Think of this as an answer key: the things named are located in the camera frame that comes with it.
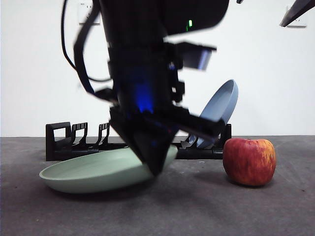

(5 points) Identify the thin black cable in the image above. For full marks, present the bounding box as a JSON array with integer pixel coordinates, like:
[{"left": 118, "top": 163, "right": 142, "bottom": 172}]
[{"left": 60, "top": 0, "right": 114, "bottom": 83}]

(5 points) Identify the blue round plate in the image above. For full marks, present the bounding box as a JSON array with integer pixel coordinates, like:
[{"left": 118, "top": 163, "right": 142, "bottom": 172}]
[{"left": 194, "top": 79, "right": 239, "bottom": 149}]

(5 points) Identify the white wall socket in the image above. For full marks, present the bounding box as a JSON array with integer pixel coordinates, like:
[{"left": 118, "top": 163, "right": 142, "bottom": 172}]
[
  {"left": 78, "top": 0, "right": 101, "bottom": 26},
  {"left": 286, "top": 5, "right": 308, "bottom": 28}
]

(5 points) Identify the black flat cable strap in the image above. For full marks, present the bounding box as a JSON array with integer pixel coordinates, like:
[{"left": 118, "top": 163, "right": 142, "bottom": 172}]
[{"left": 73, "top": 0, "right": 101, "bottom": 98}]

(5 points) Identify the red apple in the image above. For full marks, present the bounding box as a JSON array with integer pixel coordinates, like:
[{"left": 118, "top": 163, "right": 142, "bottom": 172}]
[{"left": 222, "top": 138, "right": 277, "bottom": 186}]

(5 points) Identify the green round plate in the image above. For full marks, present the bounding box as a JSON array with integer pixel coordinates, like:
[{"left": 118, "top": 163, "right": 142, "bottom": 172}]
[{"left": 38, "top": 145, "right": 178, "bottom": 194}]

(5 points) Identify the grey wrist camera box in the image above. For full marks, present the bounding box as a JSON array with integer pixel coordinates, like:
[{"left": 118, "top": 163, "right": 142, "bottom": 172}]
[{"left": 181, "top": 42, "right": 218, "bottom": 71}]

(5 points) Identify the black plate rack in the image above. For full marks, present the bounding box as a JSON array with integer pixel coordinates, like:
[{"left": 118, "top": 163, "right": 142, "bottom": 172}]
[{"left": 45, "top": 121, "right": 232, "bottom": 162}]

